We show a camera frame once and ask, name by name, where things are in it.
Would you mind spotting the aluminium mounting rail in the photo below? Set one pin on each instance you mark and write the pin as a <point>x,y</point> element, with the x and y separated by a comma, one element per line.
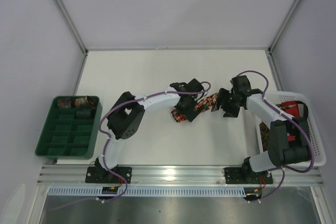
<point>148,175</point>

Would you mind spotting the rolled tie in tray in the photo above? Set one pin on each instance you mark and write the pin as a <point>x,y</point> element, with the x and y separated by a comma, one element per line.
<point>65,103</point>

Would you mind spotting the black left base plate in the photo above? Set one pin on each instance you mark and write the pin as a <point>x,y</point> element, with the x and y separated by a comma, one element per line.
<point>99,175</point>

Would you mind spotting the green divided plastic tray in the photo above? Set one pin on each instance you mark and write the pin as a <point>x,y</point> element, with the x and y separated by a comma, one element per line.
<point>70,133</point>

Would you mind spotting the aluminium frame post right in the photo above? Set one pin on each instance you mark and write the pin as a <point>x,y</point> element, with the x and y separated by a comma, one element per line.
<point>289,15</point>

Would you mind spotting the colourful patterned necktie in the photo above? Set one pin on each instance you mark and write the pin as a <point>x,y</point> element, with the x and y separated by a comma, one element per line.
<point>204,104</point>

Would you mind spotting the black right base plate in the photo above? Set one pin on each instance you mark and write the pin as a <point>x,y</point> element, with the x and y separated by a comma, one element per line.
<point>237,175</point>

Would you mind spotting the orange brown rolled tie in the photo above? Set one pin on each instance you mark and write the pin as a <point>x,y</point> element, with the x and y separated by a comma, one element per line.
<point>82,102</point>

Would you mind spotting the aluminium frame post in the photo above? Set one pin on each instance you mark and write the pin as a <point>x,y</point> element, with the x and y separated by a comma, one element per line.
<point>289,15</point>
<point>71,25</point>

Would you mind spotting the dark gold patterned tie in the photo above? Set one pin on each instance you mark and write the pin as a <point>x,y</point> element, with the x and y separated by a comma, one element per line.
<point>264,134</point>

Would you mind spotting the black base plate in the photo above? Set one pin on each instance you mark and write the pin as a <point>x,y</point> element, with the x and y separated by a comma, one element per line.
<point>237,175</point>
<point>99,175</point>

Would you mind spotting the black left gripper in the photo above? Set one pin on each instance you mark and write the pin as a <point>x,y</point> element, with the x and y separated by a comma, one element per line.
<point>189,109</point>

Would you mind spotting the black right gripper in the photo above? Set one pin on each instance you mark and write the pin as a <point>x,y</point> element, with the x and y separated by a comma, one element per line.
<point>228,101</point>

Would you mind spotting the white slotted cable duct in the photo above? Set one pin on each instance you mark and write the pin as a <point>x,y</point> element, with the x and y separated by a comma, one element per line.
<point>147,191</point>

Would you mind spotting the red fabric tie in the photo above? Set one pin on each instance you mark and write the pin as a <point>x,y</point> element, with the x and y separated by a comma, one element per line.
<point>296,109</point>

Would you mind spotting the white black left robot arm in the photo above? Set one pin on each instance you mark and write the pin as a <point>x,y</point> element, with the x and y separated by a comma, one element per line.
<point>124,118</point>

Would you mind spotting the white plastic basket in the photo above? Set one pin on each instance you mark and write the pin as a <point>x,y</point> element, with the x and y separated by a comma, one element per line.
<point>315,134</point>

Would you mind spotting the aluminium frame post left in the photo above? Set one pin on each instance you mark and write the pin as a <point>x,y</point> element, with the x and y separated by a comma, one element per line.
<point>71,25</point>

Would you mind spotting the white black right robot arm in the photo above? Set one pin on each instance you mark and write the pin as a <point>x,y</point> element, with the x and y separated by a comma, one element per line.
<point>282,153</point>

